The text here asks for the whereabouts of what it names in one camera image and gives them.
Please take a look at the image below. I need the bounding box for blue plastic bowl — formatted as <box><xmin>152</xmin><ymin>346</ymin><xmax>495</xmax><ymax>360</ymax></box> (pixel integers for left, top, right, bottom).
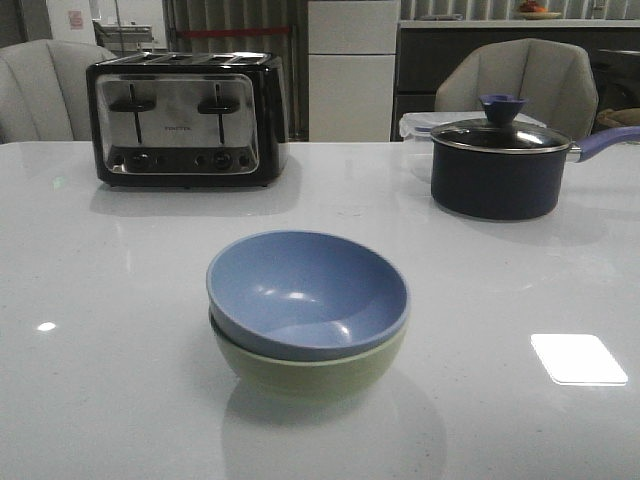
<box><xmin>206</xmin><ymin>230</ymin><xmax>410</xmax><ymax>362</ymax></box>

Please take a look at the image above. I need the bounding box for green plastic bowl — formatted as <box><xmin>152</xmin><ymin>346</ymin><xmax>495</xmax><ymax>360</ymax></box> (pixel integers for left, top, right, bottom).
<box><xmin>209</xmin><ymin>316</ymin><xmax>408</xmax><ymax>401</ymax></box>

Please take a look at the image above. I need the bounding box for clear plastic food container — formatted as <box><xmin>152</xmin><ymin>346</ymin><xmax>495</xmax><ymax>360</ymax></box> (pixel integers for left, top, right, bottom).
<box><xmin>399</xmin><ymin>111</ymin><xmax>546</xmax><ymax>182</ymax></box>

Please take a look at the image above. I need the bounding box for dark blue saucepan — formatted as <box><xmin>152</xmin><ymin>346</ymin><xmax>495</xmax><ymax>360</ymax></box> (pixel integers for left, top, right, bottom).
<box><xmin>431</xmin><ymin>126</ymin><xmax>639</xmax><ymax>221</ymax></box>

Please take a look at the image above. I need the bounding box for white refrigerator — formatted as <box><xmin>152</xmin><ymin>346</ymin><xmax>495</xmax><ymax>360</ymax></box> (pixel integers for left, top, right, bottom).
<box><xmin>308</xmin><ymin>1</ymin><xmax>401</xmax><ymax>142</ymax></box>

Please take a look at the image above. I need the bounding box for black and steel toaster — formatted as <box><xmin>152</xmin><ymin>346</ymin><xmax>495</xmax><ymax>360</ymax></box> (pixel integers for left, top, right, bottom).
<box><xmin>86</xmin><ymin>52</ymin><xmax>289</xmax><ymax>187</ymax></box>

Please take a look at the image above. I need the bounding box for glass pot lid blue knob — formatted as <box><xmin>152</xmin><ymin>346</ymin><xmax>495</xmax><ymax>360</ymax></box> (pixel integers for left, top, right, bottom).
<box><xmin>430</xmin><ymin>94</ymin><xmax>570</xmax><ymax>154</ymax></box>

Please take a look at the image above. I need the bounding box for dark kitchen counter cabinet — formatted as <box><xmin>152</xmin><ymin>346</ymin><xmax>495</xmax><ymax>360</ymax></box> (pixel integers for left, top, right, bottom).
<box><xmin>391</xmin><ymin>19</ymin><xmax>639</xmax><ymax>141</ymax></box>

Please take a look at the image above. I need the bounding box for metal rack trolley background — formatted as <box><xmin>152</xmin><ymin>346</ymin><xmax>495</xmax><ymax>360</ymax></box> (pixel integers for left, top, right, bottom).
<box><xmin>90</xmin><ymin>0</ymin><xmax>167</xmax><ymax>54</ymax></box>

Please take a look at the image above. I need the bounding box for right grey upholstered chair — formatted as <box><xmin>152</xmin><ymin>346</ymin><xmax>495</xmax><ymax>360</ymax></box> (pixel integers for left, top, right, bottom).
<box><xmin>435</xmin><ymin>38</ymin><xmax>599</xmax><ymax>139</ymax></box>

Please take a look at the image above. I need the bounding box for grey upholstered chair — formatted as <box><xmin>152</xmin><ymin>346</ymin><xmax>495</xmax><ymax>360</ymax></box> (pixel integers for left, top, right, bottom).
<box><xmin>1</xmin><ymin>39</ymin><xmax>115</xmax><ymax>143</ymax></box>
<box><xmin>435</xmin><ymin>38</ymin><xmax>599</xmax><ymax>139</ymax></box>

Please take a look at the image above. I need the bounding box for fruit plate on counter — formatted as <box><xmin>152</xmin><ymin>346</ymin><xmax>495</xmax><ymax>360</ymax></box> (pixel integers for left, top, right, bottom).
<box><xmin>515</xmin><ymin>0</ymin><xmax>562</xmax><ymax>20</ymax></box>

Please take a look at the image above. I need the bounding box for left grey upholstered chair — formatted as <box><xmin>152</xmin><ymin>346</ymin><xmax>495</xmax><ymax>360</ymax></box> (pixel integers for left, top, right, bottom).
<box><xmin>1</xmin><ymin>39</ymin><xmax>115</xmax><ymax>143</ymax></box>

